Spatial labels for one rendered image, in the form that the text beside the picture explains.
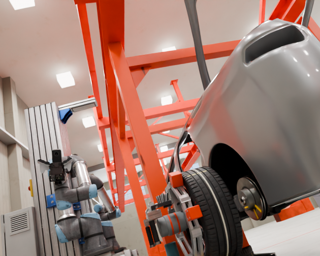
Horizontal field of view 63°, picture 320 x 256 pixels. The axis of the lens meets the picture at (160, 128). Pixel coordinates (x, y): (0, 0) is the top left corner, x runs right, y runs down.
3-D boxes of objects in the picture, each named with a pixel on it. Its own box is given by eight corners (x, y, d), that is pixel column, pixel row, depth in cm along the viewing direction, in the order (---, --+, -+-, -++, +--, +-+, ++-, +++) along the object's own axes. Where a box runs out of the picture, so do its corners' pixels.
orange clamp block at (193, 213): (199, 218, 163) (203, 216, 155) (187, 222, 162) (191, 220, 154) (195, 206, 166) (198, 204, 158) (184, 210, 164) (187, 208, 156)
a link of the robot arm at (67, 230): (83, 236, 154) (68, 152, 176) (56, 244, 149) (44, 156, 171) (83, 238, 165) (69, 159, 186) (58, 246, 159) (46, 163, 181)
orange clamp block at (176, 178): (184, 185, 181) (182, 173, 179) (173, 188, 179) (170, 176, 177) (180, 182, 187) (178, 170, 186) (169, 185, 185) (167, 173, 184)
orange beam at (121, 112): (125, 74, 308) (123, 66, 312) (117, 75, 305) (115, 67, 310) (125, 137, 464) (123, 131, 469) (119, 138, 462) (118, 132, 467)
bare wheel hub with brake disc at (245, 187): (270, 203, 175) (244, 168, 198) (260, 206, 173) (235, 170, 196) (259, 227, 196) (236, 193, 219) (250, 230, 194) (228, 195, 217)
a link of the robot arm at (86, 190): (87, 164, 190) (99, 202, 147) (70, 167, 186) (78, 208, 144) (85, 150, 186) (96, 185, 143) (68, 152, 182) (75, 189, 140)
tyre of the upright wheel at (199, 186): (206, 230, 230) (251, 276, 166) (182, 239, 224) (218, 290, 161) (193, 158, 223) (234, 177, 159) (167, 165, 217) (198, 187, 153)
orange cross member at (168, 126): (258, 120, 516) (249, 103, 533) (131, 152, 455) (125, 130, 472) (256, 123, 527) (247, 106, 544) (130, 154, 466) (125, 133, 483)
